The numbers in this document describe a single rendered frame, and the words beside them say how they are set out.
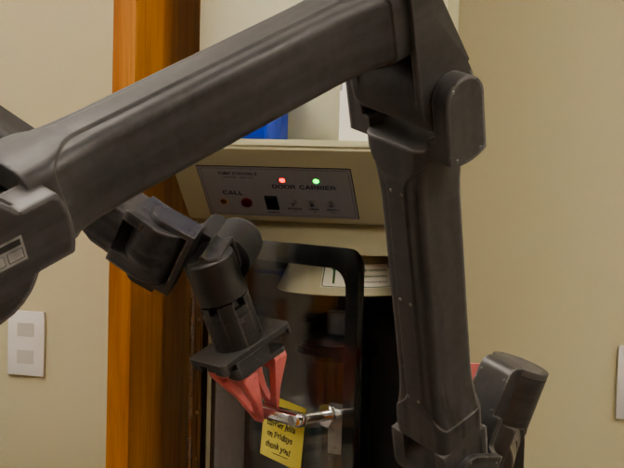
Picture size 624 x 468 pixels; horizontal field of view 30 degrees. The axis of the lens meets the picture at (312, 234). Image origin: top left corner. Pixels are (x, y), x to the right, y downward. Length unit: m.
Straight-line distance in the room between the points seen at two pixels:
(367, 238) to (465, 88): 0.63
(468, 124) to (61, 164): 0.33
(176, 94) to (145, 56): 0.77
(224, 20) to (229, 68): 0.78
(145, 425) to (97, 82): 0.72
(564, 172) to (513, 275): 0.18
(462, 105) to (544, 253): 1.03
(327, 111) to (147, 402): 0.44
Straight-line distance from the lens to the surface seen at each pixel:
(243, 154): 1.39
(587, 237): 1.86
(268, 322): 1.32
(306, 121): 1.48
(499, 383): 1.12
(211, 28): 1.52
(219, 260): 1.24
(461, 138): 0.87
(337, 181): 1.38
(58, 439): 2.12
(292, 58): 0.77
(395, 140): 0.89
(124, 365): 1.47
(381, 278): 1.51
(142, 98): 0.72
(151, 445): 1.57
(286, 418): 1.30
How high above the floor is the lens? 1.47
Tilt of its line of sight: 3 degrees down
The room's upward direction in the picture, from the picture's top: 1 degrees clockwise
